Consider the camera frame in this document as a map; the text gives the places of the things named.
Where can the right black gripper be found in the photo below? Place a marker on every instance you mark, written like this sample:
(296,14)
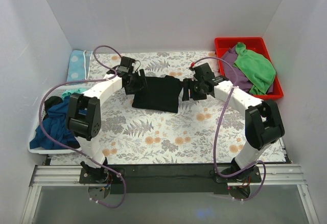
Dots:
(189,89)

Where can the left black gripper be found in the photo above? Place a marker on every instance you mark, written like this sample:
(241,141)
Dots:
(139,81)

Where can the black t-shirt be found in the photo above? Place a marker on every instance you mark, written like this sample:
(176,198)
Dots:
(162,94)

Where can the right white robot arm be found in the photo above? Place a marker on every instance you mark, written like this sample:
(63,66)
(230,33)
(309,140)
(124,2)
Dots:
(263,122)

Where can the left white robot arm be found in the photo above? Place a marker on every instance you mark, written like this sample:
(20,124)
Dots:
(83,117)

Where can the floral table mat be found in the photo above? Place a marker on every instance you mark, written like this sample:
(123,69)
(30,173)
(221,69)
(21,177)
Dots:
(137,136)

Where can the teal t-shirt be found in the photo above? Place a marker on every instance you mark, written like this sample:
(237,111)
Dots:
(68,92)

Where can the blue polka dot cloth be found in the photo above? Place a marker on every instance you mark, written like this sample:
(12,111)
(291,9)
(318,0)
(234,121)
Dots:
(79,65)

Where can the green t-shirt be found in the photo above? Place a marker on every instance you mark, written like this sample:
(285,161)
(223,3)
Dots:
(258,69)

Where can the red plastic bin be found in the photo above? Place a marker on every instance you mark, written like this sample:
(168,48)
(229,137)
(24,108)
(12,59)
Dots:
(257,44)

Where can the white laundry basket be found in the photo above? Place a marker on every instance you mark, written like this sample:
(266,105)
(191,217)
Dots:
(45,116)

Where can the blue t-shirt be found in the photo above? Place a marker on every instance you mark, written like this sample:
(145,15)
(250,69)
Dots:
(55,126)

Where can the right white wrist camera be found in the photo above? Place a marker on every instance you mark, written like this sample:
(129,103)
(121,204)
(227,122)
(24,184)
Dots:
(192,66)

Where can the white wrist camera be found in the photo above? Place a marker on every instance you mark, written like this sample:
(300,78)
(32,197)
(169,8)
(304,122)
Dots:
(192,66)
(111,70)

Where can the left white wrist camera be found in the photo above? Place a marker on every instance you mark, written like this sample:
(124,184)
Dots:
(111,70)

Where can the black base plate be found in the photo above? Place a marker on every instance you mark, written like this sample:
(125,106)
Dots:
(173,178)

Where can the aluminium mounting rail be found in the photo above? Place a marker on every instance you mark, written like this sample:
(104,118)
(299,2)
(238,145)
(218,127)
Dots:
(276,174)

